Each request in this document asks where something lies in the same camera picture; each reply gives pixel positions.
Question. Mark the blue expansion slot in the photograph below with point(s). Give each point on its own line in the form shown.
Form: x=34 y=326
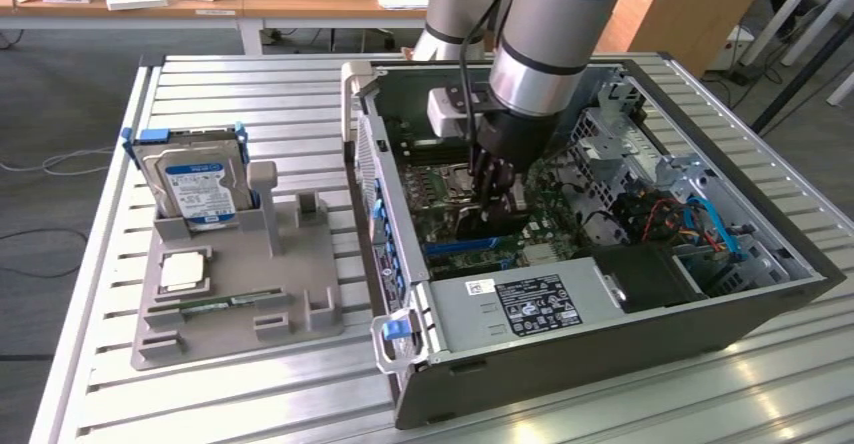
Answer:
x=468 y=248

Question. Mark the black graphics card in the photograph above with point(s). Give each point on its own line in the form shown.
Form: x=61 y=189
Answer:
x=477 y=226

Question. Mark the silver chipset heatsink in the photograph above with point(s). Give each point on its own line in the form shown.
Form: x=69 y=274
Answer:
x=549 y=255

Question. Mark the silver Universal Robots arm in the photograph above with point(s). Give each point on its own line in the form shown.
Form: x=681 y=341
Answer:
x=548 y=54

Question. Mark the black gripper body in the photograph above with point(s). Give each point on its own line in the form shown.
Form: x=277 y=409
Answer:
x=514 y=136

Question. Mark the black open PC case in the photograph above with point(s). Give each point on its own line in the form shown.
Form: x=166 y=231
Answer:
x=601 y=364

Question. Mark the blue case latch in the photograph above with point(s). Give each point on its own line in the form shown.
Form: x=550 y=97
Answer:
x=396 y=329

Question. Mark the white table frame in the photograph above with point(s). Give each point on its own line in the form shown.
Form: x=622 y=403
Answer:
x=843 y=84

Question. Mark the black plastic shroud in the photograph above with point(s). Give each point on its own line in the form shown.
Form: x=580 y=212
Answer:
x=641 y=279

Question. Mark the grey power supply unit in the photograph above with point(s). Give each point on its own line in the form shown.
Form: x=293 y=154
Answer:
x=468 y=314

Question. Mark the hard disk with blue carrier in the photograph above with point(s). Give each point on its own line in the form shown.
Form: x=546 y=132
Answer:
x=187 y=184

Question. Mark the silver disk bay cage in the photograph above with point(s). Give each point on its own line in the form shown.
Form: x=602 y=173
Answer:
x=601 y=174

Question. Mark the silver CPU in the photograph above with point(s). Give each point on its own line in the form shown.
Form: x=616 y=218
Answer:
x=182 y=271

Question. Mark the grey parts rack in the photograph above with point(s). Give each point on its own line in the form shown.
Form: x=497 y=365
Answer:
x=234 y=269

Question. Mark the white floor device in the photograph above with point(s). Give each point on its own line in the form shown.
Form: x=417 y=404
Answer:
x=734 y=46

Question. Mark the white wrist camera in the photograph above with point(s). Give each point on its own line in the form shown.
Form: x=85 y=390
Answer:
x=448 y=114

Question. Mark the green motherboard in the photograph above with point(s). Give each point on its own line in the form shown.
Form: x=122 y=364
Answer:
x=541 y=229

